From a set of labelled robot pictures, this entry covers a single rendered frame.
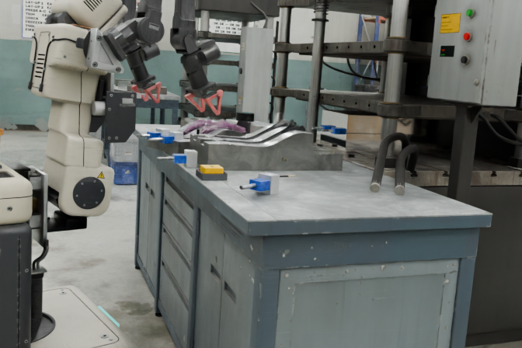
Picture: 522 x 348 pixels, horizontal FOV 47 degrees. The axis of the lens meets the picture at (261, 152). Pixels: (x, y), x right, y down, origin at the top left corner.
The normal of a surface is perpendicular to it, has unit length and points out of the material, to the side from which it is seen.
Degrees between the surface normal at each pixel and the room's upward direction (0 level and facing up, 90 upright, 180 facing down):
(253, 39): 90
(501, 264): 90
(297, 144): 90
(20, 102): 90
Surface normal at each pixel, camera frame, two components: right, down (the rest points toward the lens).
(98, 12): 0.59, 0.15
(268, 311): 0.34, 0.15
